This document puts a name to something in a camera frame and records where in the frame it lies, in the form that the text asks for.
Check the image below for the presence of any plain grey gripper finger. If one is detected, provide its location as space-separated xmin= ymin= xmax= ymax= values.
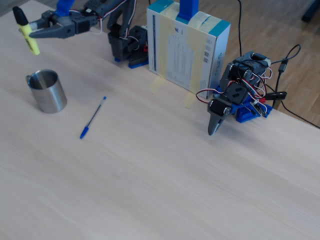
xmin=214 ymin=114 xmax=230 ymax=135
xmin=207 ymin=111 xmax=221 ymax=137

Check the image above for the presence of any grey gripper body without camera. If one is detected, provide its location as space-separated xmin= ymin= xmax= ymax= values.
xmin=207 ymin=82 xmax=248 ymax=117

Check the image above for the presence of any grey gripper body with camera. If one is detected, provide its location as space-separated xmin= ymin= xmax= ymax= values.
xmin=65 ymin=12 xmax=101 ymax=39

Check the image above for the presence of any white padded gripper finger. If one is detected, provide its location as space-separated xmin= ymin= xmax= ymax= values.
xmin=29 ymin=11 xmax=66 ymax=30
xmin=28 ymin=21 xmax=76 ymax=40

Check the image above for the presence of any yellow Stabilo highlighter black cap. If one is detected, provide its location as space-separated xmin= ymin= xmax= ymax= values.
xmin=12 ymin=6 xmax=41 ymax=56

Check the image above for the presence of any blue base of plain arm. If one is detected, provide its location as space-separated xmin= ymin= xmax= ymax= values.
xmin=212 ymin=84 xmax=274 ymax=124

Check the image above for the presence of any blue capped ballpoint pen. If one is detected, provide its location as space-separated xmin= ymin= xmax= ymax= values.
xmin=79 ymin=96 xmax=108 ymax=140

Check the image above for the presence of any black motor controller board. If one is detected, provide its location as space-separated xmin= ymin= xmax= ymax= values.
xmin=251 ymin=98 xmax=270 ymax=117

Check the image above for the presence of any black plug adapter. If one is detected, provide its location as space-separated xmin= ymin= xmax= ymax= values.
xmin=264 ymin=91 xmax=288 ymax=101

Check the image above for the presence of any pale yellow masking tape strip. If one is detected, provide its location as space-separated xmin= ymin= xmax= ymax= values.
xmin=149 ymin=0 xmax=181 ymax=95

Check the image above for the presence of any silver steel mug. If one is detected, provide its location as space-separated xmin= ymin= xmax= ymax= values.
xmin=24 ymin=69 xmax=68 ymax=114

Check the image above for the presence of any white and teal cardboard box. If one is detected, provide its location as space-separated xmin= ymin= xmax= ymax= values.
xmin=146 ymin=0 xmax=231 ymax=100

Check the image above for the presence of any dark furniture foot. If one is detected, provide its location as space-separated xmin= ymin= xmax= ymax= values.
xmin=301 ymin=0 xmax=320 ymax=23

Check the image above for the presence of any servo wire on camera arm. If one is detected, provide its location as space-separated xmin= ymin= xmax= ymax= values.
xmin=69 ymin=0 xmax=138 ymax=41

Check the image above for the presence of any wrist camera board blue mount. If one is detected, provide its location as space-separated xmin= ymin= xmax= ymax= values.
xmin=53 ymin=0 xmax=76 ymax=18

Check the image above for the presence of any grey robot arm without camera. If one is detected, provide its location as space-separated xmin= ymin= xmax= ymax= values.
xmin=219 ymin=51 xmax=272 ymax=106

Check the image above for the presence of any looping red white black wire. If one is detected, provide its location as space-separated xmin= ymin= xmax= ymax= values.
xmin=195 ymin=88 xmax=227 ymax=104

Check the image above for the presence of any grey robot arm with camera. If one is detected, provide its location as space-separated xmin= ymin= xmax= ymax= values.
xmin=84 ymin=0 xmax=149 ymax=63

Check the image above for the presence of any black cable with inline connector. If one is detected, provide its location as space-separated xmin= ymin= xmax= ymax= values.
xmin=271 ymin=44 xmax=303 ymax=110

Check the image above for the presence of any thin straight black cable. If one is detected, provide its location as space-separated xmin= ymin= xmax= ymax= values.
xmin=236 ymin=0 xmax=244 ymax=60

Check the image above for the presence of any blue base of camera arm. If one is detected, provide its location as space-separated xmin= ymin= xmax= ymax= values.
xmin=114 ymin=56 xmax=150 ymax=69

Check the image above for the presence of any black cable along floor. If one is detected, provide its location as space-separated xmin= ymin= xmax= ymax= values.
xmin=279 ymin=100 xmax=320 ymax=130

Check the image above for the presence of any blue camera mount post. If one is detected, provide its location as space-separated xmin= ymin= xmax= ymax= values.
xmin=175 ymin=0 xmax=200 ymax=25

